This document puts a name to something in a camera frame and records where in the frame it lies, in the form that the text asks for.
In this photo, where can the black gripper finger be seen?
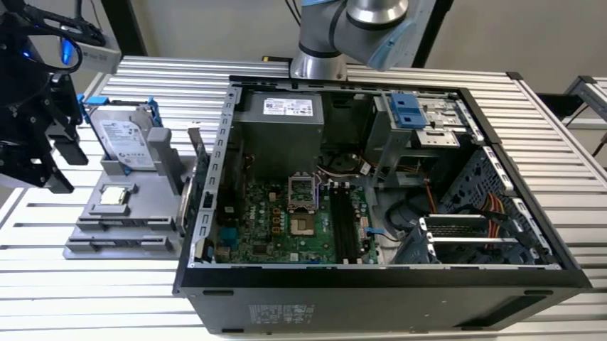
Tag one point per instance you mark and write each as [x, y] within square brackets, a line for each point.
[64, 106]
[33, 163]

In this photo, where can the RAM stick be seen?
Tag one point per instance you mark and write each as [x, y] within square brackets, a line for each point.
[119, 244]

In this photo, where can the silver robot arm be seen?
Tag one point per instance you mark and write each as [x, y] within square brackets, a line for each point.
[322, 35]

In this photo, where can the hard disk in blue carrier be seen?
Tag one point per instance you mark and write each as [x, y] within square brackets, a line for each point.
[120, 138]

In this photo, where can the silver CPU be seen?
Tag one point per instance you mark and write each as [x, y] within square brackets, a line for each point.
[112, 195]

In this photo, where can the grey parts rack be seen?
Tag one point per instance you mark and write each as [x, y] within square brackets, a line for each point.
[147, 209]

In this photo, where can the green graphics card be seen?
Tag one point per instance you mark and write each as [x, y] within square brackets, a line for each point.
[198, 144]

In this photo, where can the small yellow black connector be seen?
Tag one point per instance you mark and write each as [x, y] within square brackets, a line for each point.
[266, 58]

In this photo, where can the grey power supply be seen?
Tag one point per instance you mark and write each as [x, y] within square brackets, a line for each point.
[279, 142]

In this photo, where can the metal locking lever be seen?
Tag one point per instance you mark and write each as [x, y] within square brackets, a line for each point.
[316, 195]

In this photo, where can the CPU socket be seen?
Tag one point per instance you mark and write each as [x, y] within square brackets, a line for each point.
[303, 225]

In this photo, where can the small black round fan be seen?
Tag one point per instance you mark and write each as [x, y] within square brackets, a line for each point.
[342, 162]

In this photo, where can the green motherboard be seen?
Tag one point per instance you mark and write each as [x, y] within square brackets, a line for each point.
[312, 245]

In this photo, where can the blue drive bay latch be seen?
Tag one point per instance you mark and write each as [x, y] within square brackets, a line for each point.
[406, 113]

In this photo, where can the grey metal drive cage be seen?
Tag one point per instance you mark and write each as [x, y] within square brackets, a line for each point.
[436, 138]

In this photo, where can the black PC case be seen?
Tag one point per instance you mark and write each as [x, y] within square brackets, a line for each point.
[379, 305]

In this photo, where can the perforated metal disk bay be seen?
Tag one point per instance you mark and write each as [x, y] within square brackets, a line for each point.
[455, 227]

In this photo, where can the metal slat side table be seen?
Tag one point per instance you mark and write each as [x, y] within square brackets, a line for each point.
[590, 89]

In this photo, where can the black metal frame post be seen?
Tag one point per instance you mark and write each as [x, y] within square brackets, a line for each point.
[135, 28]
[438, 28]

